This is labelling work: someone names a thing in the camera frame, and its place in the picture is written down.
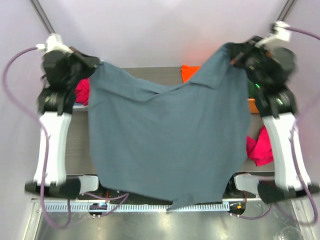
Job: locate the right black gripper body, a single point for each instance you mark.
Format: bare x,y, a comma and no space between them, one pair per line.
238,55

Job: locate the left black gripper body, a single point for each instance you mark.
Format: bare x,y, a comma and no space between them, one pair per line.
88,60

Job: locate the grey-blue t shirt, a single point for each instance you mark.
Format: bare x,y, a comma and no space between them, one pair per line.
179,143

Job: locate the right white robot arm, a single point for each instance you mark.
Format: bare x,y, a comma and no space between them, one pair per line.
278,112

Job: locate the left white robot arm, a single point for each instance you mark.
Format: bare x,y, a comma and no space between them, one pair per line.
54,114

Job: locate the pink shirt in basket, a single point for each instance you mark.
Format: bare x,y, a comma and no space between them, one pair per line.
82,92

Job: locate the dark green garment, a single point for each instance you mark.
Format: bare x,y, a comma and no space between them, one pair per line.
252,89

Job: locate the white perforated basket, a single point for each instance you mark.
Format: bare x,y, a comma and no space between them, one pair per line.
80,107

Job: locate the orange plastic tub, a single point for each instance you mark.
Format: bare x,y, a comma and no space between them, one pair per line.
252,106

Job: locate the folded orange t shirt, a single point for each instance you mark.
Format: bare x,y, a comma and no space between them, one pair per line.
187,72

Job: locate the pink shirt on table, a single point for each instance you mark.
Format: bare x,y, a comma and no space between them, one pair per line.
260,150

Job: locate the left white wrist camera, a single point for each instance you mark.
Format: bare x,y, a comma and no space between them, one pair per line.
53,43

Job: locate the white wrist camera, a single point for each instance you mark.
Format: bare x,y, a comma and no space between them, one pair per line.
53,43
279,33

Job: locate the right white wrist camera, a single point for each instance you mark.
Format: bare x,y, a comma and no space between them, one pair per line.
279,33

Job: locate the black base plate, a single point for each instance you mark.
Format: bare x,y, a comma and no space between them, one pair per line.
136,199

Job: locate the white slotted cable duct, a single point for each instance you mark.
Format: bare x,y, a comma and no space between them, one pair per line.
92,207

